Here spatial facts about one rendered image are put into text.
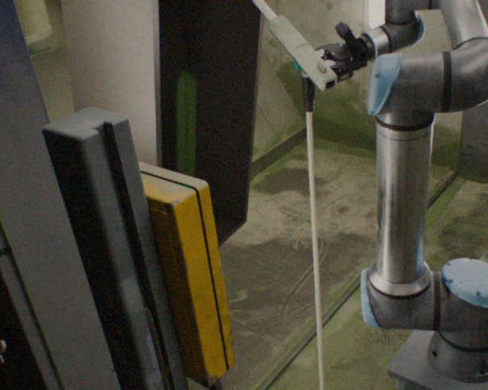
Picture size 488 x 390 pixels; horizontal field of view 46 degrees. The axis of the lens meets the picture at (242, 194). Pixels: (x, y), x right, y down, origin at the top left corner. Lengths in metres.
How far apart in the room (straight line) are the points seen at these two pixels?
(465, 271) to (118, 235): 1.09
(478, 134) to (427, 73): 2.57
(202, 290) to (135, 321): 0.08
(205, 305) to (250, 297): 2.15
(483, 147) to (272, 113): 1.38
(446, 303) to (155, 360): 0.95
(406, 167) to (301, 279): 1.73
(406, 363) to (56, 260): 0.95
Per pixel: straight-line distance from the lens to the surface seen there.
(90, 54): 1.83
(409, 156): 1.20
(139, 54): 1.69
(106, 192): 0.54
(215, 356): 0.70
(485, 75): 1.15
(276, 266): 2.98
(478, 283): 1.49
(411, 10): 1.69
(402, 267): 1.40
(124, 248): 0.57
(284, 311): 2.70
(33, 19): 2.83
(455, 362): 1.60
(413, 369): 1.63
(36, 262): 1.15
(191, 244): 0.60
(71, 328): 1.27
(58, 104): 3.22
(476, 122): 3.66
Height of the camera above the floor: 1.82
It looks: 29 degrees down
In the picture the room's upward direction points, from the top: 7 degrees counter-clockwise
